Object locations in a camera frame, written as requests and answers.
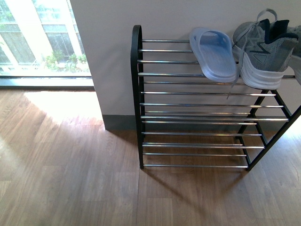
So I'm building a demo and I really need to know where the light blue slipper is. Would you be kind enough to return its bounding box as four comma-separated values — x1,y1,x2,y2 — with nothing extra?
189,27,237,83

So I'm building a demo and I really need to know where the grey knit sneaker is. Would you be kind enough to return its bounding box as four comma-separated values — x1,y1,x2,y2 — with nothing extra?
287,25,301,84
232,18,299,90

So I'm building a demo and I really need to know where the black metal shoe rack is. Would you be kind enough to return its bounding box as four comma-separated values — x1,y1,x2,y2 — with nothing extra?
130,25,301,170

